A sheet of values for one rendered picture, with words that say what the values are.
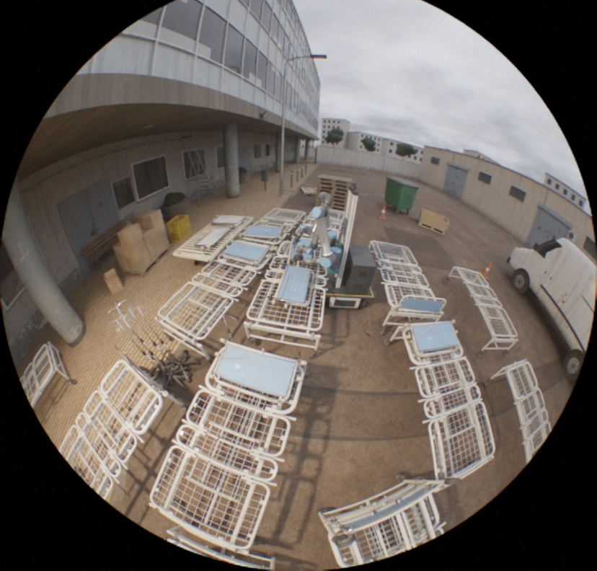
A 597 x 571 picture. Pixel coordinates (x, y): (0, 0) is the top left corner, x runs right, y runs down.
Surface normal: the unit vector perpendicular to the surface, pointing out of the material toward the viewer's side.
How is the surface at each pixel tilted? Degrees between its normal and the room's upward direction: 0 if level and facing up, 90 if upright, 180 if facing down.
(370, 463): 0
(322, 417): 0
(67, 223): 90
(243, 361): 8
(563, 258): 88
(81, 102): 90
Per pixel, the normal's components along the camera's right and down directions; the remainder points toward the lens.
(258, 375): 0.01, -0.71
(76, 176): 0.98, 0.14
